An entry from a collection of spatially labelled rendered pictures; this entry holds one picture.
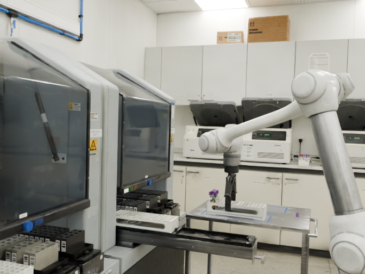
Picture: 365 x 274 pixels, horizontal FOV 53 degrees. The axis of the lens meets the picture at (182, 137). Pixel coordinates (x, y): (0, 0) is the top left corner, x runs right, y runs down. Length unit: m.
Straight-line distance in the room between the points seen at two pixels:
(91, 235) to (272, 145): 2.63
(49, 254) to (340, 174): 1.03
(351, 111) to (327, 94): 2.69
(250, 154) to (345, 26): 1.79
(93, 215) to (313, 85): 0.96
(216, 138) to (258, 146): 2.14
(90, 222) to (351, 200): 0.97
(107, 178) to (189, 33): 3.44
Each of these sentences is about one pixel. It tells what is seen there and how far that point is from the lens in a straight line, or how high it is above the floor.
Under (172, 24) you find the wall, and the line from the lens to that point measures 4.89.
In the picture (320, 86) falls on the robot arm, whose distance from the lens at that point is 1.41.
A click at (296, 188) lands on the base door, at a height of 0.67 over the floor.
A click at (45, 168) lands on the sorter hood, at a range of 1.21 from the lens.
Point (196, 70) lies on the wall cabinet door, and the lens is 4.30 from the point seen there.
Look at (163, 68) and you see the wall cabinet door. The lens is 4.44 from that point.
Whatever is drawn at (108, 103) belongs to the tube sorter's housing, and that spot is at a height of 1.36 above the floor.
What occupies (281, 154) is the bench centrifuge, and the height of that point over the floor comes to 1.00.
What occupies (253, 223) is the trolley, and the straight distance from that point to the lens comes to 1.83.
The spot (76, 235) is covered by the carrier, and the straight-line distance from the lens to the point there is 1.40.
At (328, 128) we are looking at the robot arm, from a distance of 1.43.
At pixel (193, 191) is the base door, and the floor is 0.54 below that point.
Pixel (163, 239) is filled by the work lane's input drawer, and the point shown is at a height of 0.79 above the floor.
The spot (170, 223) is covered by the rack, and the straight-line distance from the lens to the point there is 1.60.
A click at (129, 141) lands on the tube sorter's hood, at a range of 1.69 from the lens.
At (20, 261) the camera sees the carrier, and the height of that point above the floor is 0.84.
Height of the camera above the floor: 1.29
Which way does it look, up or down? 2 degrees down
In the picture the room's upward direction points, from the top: 2 degrees clockwise
